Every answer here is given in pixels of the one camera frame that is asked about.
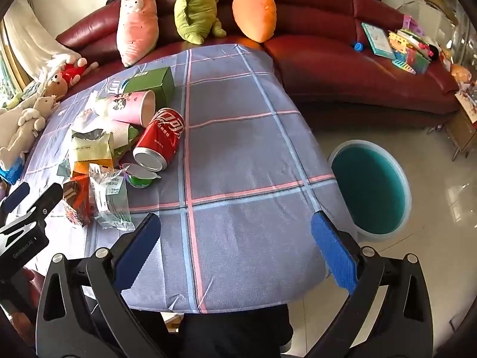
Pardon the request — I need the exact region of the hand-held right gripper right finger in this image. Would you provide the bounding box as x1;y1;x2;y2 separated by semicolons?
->
306;211;444;358

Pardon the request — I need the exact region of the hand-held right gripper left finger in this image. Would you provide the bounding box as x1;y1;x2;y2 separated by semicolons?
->
35;212;168;358

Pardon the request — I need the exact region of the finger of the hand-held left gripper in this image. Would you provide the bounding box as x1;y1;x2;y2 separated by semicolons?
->
15;183;64;229
0;182;31;214

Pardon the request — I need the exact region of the teal trash bin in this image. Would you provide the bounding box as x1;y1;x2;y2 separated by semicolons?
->
327;140;411;241

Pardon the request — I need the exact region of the clear plastic water bottle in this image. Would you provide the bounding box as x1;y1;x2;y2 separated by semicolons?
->
89;78;129;99

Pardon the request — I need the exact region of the large green cardboard box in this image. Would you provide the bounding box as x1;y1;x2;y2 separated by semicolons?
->
122;66;176;110

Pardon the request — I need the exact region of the brown and red snack packet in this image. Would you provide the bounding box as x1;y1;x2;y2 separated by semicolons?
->
63;179;94;228

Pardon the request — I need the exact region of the orange snack packet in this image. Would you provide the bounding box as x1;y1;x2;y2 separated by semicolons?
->
72;160;112;180

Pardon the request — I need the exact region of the clear printed plastic wrapper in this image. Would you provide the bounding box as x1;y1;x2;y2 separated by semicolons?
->
88;163;135;231

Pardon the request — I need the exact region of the white rabbit plush toy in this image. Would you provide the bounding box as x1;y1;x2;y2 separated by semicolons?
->
0;95;60;168

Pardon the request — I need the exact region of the green jelly cup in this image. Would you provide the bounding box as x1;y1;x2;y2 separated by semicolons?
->
121;163;162;189

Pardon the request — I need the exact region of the pale green snack packet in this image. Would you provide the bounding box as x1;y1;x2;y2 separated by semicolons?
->
70;129;114;163

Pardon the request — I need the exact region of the red soda can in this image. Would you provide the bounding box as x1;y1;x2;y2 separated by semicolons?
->
133;107;186;172

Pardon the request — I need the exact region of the brown teddy bear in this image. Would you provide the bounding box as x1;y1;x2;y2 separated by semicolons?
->
43;72;69;99

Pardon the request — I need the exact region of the pink paper cup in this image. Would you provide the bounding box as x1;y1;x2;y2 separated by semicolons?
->
95;89;156;126

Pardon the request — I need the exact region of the plaid tablecloth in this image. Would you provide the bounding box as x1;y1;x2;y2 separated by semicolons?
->
20;44;349;313

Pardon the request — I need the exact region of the red plush toy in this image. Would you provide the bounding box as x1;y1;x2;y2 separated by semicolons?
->
58;58;99;87

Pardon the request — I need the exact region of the white curtain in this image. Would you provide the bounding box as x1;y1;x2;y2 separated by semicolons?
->
4;0;75;83

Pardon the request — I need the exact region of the wooden cabinet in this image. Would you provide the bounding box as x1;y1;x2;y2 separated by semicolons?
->
445;93;477;162

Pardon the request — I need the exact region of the pink plush toy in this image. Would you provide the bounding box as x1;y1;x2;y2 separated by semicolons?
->
116;0;162;68

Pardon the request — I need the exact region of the pile of colourful toys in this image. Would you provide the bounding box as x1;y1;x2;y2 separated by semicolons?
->
388;15;442;75

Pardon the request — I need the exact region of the teal picture book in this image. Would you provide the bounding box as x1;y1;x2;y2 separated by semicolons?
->
361;21;396;59

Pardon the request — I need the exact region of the dark red leather sofa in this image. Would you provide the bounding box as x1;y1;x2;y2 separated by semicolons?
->
56;0;463;124

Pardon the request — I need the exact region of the green dinosaur plush toy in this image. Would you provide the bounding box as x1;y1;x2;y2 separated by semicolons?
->
172;0;227;44

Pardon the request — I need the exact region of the orange carrot plush toy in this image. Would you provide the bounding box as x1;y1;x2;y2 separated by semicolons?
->
232;0;277;43

